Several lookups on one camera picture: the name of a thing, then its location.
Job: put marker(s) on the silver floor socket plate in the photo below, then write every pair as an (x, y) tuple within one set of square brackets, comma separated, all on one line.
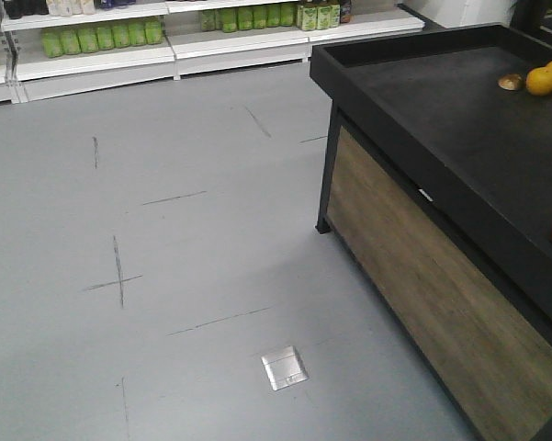
[(284, 368)]

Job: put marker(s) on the black wooden display table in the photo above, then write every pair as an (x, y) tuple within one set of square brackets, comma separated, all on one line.
[(439, 185)]

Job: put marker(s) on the brown half shell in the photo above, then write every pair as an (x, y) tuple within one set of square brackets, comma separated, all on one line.
[(511, 82)]

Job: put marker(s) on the white supermarket shelf unit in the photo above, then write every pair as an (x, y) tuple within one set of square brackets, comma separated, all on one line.
[(59, 48)]

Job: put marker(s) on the yellow orange fruit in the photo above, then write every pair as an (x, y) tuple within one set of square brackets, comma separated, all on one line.
[(538, 82)]

